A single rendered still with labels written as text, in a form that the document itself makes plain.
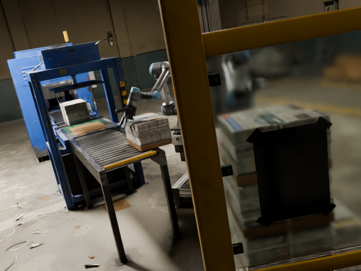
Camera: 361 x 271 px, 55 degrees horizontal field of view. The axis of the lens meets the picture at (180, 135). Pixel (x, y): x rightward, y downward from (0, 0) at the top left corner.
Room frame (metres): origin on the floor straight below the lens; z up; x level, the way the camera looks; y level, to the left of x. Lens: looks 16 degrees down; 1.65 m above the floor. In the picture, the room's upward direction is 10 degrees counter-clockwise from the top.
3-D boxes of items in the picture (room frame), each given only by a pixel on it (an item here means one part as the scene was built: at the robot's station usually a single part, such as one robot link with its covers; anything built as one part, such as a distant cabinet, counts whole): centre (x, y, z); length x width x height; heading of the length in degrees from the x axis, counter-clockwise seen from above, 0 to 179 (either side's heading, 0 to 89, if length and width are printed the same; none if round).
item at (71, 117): (4.59, 1.33, 0.93); 0.38 x 0.30 x 0.26; 25
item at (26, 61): (6.56, 2.18, 1.04); 1.51 x 1.30 x 2.07; 25
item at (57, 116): (5.10, 1.57, 0.75); 1.53 x 0.64 x 0.10; 25
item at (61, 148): (4.07, 1.10, 0.38); 0.94 x 0.69 x 0.63; 115
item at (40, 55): (4.07, 1.10, 1.65); 0.60 x 0.45 x 0.20; 115
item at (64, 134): (4.07, 1.10, 0.75); 0.70 x 0.65 x 0.10; 25
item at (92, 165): (3.04, 0.90, 0.74); 1.34 x 0.05 x 0.12; 25
